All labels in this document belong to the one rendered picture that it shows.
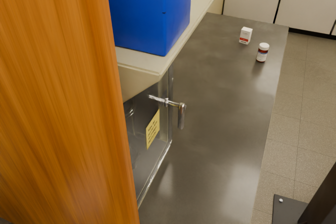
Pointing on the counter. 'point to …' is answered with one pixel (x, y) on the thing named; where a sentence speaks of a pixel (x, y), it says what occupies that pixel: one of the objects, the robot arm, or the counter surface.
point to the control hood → (135, 57)
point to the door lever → (178, 111)
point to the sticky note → (152, 129)
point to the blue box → (149, 9)
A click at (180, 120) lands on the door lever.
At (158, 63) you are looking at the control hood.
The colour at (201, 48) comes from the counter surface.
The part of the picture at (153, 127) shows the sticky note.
